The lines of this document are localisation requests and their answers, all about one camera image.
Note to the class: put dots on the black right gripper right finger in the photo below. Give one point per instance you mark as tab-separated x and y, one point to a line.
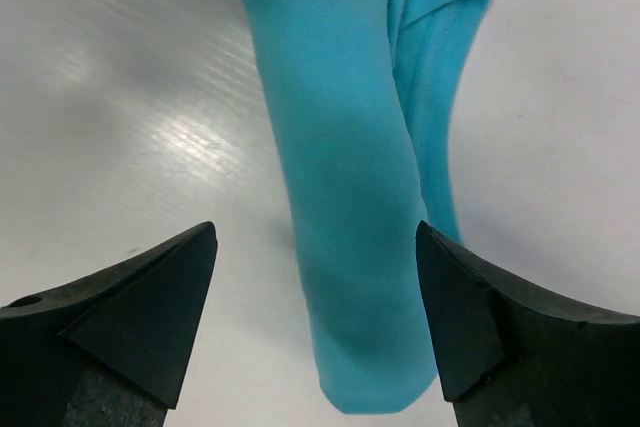
511	353

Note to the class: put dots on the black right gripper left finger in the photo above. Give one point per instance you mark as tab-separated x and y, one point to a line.
111	348

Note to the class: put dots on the teal t-shirt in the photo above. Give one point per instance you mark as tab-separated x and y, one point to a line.
359	95

